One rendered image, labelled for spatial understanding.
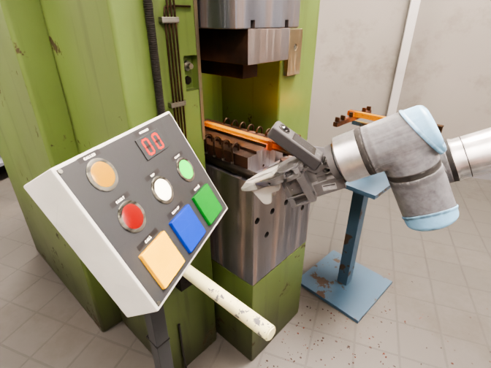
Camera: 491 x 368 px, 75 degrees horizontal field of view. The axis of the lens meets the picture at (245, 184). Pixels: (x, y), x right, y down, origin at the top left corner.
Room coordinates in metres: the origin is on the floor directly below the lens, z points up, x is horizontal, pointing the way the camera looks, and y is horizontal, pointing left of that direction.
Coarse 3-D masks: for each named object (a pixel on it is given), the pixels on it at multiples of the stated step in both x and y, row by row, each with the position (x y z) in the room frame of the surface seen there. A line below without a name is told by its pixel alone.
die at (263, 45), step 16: (208, 32) 1.08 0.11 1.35; (224, 32) 1.04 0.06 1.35; (240, 32) 0.99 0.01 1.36; (256, 32) 1.00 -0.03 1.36; (272, 32) 1.05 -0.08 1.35; (288, 32) 1.11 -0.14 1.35; (208, 48) 1.09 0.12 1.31; (224, 48) 1.04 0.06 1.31; (240, 48) 0.99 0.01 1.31; (256, 48) 1.00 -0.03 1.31; (272, 48) 1.06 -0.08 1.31; (288, 48) 1.12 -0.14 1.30
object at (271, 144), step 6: (210, 126) 1.26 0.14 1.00; (216, 126) 1.23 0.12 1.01; (222, 126) 1.23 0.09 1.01; (234, 132) 1.17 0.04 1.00; (240, 132) 1.16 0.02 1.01; (246, 132) 1.16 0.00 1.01; (252, 138) 1.10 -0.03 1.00; (258, 138) 1.09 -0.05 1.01; (264, 138) 1.09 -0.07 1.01; (270, 144) 1.04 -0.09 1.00; (276, 144) 1.03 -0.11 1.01; (276, 150) 1.03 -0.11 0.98; (282, 150) 1.02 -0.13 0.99
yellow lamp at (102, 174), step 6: (96, 162) 0.47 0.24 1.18; (102, 162) 0.48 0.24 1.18; (96, 168) 0.47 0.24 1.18; (102, 168) 0.47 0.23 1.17; (108, 168) 0.48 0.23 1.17; (96, 174) 0.46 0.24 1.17; (102, 174) 0.47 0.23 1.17; (108, 174) 0.48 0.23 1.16; (114, 174) 0.49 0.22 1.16; (96, 180) 0.45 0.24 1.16; (102, 180) 0.46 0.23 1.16; (108, 180) 0.47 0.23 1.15; (114, 180) 0.48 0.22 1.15; (108, 186) 0.46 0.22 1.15
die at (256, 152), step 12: (216, 132) 1.21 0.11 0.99; (228, 132) 1.18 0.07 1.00; (252, 132) 1.20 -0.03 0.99; (204, 144) 1.12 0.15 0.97; (216, 144) 1.10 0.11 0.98; (240, 144) 1.08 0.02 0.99; (252, 144) 1.08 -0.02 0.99; (264, 144) 1.05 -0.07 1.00; (216, 156) 1.08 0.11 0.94; (228, 156) 1.03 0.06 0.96; (240, 156) 0.99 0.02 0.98; (252, 156) 0.99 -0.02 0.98; (264, 156) 1.04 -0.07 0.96; (276, 156) 1.09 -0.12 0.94; (252, 168) 0.99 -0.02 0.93
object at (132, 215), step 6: (132, 204) 0.47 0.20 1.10; (126, 210) 0.45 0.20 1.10; (132, 210) 0.46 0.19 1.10; (138, 210) 0.47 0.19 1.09; (126, 216) 0.45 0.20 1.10; (132, 216) 0.45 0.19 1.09; (138, 216) 0.46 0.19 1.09; (126, 222) 0.44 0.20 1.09; (132, 222) 0.45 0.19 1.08; (138, 222) 0.45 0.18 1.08; (132, 228) 0.44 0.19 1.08
